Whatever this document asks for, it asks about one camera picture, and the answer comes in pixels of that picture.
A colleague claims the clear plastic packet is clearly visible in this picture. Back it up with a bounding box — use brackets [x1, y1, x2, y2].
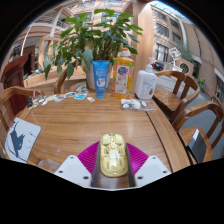
[120, 98, 158, 112]

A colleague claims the pale yellow sticker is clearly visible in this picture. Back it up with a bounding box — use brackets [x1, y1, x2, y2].
[44, 94, 58, 103]

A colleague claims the blue squeeze tube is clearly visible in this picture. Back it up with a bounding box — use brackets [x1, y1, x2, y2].
[91, 60, 111, 99]

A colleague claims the long wooden planter box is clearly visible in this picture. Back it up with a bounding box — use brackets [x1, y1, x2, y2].
[23, 66, 88, 89]

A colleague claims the blue printed sticker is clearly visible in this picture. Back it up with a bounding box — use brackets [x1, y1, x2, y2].
[73, 92, 88, 101]

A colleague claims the black flat case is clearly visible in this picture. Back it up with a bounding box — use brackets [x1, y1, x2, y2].
[186, 128, 209, 164]

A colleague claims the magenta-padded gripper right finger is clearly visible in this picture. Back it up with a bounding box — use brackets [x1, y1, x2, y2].
[124, 143, 173, 189]

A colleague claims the white pump bottle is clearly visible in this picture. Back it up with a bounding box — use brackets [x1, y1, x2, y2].
[134, 63, 159, 101]

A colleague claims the yellow orange detergent bottle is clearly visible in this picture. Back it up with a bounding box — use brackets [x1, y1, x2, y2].
[111, 48, 136, 100]

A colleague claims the yellow computer mouse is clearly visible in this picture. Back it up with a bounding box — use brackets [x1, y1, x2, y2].
[99, 132, 129, 178]

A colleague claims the green potted plant white pot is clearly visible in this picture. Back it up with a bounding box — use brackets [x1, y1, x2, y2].
[43, 8, 144, 90]

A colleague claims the dark red wooden lectern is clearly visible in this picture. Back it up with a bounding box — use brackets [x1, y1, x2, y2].
[0, 54, 30, 114]

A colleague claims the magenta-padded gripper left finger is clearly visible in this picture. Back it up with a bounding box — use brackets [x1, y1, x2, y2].
[54, 141, 102, 188]

